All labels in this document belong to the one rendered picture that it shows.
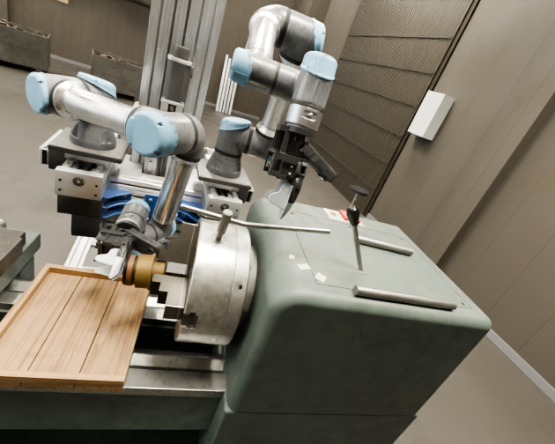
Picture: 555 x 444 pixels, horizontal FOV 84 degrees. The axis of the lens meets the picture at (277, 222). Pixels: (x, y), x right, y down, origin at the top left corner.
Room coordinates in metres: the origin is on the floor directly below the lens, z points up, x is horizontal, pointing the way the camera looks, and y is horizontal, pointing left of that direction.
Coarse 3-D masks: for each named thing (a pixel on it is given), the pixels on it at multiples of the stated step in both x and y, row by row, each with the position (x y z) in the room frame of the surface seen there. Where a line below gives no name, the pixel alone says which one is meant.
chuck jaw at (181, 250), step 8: (184, 224) 0.67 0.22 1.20; (192, 224) 0.68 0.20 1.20; (184, 232) 0.66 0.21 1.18; (192, 232) 0.67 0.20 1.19; (176, 240) 0.65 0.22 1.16; (184, 240) 0.65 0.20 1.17; (192, 240) 0.66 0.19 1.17; (160, 248) 0.62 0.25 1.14; (168, 248) 0.63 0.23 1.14; (176, 248) 0.64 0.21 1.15; (184, 248) 0.65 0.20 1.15; (192, 248) 0.65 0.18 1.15; (160, 256) 0.61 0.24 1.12; (168, 256) 0.62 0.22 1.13; (176, 256) 0.63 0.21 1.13; (184, 256) 0.64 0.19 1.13
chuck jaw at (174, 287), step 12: (156, 276) 0.57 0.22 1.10; (168, 276) 0.59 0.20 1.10; (156, 288) 0.55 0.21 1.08; (168, 288) 0.54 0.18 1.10; (180, 288) 0.56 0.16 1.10; (168, 300) 0.51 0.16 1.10; (180, 300) 0.52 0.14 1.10; (168, 312) 0.49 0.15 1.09; (180, 312) 0.50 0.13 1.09; (192, 324) 0.50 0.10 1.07
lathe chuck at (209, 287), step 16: (208, 224) 0.66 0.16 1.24; (208, 240) 0.59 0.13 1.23; (192, 256) 0.63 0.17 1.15; (208, 256) 0.56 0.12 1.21; (224, 256) 0.58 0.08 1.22; (192, 272) 0.53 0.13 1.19; (208, 272) 0.54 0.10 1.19; (224, 272) 0.55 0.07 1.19; (192, 288) 0.51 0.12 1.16; (208, 288) 0.52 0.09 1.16; (224, 288) 0.53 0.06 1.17; (192, 304) 0.50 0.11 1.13; (208, 304) 0.51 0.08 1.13; (224, 304) 0.52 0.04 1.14; (176, 320) 0.61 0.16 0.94; (208, 320) 0.50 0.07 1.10; (176, 336) 0.50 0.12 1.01; (192, 336) 0.50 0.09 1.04; (208, 336) 0.51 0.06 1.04
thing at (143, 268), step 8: (128, 256) 0.59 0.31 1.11; (136, 256) 0.60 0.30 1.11; (144, 256) 0.60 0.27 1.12; (152, 256) 0.60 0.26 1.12; (128, 264) 0.57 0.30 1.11; (136, 264) 0.58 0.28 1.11; (144, 264) 0.58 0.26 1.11; (152, 264) 0.58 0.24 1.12; (160, 264) 0.60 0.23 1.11; (128, 272) 0.56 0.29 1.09; (136, 272) 0.56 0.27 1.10; (144, 272) 0.57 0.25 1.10; (152, 272) 0.58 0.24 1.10; (160, 272) 0.59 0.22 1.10; (128, 280) 0.55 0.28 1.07; (136, 280) 0.55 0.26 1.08; (144, 280) 0.56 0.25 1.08; (144, 288) 0.57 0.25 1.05
